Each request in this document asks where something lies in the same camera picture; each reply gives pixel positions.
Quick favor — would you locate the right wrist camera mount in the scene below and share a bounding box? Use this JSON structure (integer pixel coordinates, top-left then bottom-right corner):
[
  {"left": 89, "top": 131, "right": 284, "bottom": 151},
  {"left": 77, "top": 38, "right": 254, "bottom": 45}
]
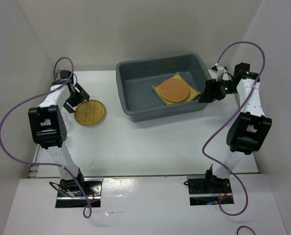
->
[{"left": 211, "top": 63, "right": 226, "bottom": 81}]

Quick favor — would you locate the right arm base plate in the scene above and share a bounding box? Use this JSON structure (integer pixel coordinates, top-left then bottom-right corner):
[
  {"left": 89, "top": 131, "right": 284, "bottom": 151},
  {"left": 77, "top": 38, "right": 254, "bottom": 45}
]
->
[{"left": 183, "top": 175, "right": 234, "bottom": 206}]

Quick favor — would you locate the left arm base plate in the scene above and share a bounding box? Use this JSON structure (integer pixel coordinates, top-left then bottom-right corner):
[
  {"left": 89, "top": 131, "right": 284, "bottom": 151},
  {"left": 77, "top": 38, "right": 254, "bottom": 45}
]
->
[{"left": 49, "top": 178, "right": 103, "bottom": 208}]

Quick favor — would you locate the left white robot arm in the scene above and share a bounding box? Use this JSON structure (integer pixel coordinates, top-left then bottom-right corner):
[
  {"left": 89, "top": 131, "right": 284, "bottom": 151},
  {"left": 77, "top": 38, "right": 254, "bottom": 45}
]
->
[{"left": 28, "top": 70, "right": 90, "bottom": 196}]

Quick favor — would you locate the aluminium table rail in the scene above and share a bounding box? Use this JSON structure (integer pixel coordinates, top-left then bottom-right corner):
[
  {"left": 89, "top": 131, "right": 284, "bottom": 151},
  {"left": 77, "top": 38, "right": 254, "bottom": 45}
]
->
[{"left": 27, "top": 145, "right": 40, "bottom": 179}]

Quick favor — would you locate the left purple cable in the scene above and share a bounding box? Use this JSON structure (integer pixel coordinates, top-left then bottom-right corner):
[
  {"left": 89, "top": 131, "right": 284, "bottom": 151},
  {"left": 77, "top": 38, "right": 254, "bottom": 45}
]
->
[{"left": 0, "top": 57, "right": 99, "bottom": 218}]

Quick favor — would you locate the black cable loop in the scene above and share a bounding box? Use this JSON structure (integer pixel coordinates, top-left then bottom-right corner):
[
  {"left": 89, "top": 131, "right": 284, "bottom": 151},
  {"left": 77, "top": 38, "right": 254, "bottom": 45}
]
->
[{"left": 237, "top": 225, "right": 256, "bottom": 235}]

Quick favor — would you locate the grey plastic bin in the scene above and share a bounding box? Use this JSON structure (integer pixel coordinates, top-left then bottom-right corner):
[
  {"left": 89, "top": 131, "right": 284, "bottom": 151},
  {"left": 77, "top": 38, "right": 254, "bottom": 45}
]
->
[{"left": 116, "top": 52, "right": 212, "bottom": 122}]

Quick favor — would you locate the round orange woven tray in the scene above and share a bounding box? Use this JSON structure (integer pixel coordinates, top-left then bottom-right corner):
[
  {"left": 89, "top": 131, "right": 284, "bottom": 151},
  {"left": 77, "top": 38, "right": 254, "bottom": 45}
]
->
[{"left": 160, "top": 78, "right": 190, "bottom": 103}]

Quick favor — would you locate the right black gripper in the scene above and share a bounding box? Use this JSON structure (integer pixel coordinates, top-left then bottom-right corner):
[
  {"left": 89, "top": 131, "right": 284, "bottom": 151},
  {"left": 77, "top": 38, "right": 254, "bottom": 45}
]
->
[{"left": 199, "top": 77, "right": 239, "bottom": 103}]

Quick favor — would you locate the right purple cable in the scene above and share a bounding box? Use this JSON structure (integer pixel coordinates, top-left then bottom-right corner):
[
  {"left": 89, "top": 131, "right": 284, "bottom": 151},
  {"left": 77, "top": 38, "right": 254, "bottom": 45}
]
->
[{"left": 202, "top": 41, "right": 266, "bottom": 216}]

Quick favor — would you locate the rectangular woven bamboo mat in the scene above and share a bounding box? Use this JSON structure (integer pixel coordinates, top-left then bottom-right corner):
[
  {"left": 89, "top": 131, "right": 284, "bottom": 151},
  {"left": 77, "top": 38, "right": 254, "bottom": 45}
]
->
[{"left": 152, "top": 72, "right": 201, "bottom": 105}]

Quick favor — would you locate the purple cable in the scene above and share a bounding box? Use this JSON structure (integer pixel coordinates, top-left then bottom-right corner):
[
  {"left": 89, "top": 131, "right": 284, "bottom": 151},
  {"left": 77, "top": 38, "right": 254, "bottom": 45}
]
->
[
  {"left": 202, "top": 41, "right": 266, "bottom": 216},
  {"left": 0, "top": 57, "right": 99, "bottom": 218}
]

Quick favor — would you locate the clear plastic cup upper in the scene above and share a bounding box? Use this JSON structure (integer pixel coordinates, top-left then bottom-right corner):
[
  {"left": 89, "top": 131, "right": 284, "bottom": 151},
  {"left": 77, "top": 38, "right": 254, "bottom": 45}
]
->
[{"left": 62, "top": 113, "right": 70, "bottom": 131}]

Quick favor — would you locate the round bamboo tray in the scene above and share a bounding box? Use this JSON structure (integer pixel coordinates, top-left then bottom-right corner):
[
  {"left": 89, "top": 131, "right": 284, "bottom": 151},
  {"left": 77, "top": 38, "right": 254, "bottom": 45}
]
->
[{"left": 74, "top": 99, "right": 107, "bottom": 126}]

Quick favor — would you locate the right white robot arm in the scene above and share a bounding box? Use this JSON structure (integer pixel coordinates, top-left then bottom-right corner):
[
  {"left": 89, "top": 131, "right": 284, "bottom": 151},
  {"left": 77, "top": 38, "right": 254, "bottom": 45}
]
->
[{"left": 199, "top": 63, "right": 272, "bottom": 193}]

